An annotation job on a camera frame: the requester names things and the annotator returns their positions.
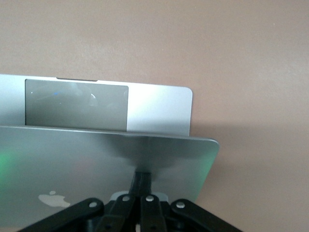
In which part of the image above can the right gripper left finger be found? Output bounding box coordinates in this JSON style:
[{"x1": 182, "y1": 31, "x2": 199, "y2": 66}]
[{"x1": 18, "y1": 171, "x2": 143, "y2": 232}]

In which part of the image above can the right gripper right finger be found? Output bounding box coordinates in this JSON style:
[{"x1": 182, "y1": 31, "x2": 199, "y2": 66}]
[{"x1": 139, "y1": 171, "x2": 242, "y2": 232}]

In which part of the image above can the grey aluminium laptop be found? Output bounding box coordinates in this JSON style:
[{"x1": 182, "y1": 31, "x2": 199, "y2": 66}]
[{"x1": 0, "y1": 73, "x2": 220, "y2": 232}]

